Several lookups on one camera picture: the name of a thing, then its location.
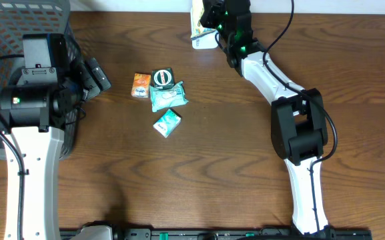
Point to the dark grey plastic basket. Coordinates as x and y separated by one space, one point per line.
18 18

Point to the green tissue pack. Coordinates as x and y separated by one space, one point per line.
167 123

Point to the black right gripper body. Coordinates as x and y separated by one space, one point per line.
213 16

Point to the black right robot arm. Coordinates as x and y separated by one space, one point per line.
298 119

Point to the mint green snack pouch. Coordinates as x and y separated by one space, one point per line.
161 99

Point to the white barcode scanner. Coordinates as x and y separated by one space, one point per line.
204 42

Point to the round green white item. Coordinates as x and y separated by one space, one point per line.
162 78

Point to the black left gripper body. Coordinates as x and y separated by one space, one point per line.
96 77

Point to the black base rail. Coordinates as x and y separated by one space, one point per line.
223 234

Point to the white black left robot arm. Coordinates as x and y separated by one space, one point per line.
40 109

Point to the orange tissue pack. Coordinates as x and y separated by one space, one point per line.
140 87

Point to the yellow white snack bag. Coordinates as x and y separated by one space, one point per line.
197 11

